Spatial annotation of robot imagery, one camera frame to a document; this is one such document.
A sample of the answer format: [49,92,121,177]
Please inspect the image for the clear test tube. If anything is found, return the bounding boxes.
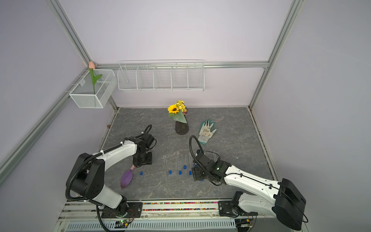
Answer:
[213,152,218,162]

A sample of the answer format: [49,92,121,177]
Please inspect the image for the yellow sunflower bouquet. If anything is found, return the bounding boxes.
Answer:
[167,100,188,123]

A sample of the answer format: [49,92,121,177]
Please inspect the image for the green circuit board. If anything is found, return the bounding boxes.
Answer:
[115,220,130,229]

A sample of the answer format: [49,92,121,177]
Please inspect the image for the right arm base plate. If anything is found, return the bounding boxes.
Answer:
[218,201,258,218]

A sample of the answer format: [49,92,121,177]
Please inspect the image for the pink artificial tulip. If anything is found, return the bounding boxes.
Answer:
[88,61,102,94]

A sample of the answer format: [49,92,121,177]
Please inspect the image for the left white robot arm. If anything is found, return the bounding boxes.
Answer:
[65,124,157,217]

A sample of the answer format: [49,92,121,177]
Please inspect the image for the dark glass flower vase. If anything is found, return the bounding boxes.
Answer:
[175,121,189,135]

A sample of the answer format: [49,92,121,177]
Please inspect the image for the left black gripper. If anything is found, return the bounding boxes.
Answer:
[133,151,153,166]

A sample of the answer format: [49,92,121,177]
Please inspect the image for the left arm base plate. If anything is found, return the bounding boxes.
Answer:
[101,202,143,218]

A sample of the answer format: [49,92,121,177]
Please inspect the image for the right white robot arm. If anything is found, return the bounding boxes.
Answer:
[189,135,309,231]

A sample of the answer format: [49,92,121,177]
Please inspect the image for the green white work glove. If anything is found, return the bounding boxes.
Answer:
[198,119,217,145]

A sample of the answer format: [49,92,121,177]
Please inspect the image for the purple scoop pink handle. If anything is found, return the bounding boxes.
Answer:
[120,165,136,189]

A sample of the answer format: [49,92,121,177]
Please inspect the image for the white mesh wall basket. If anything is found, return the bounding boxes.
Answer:
[69,69,117,109]

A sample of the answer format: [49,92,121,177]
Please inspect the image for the white vented cable duct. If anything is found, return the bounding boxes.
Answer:
[64,219,237,232]

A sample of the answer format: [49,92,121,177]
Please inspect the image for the white wire wall shelf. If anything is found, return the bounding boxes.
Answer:
[117,60,205,92]

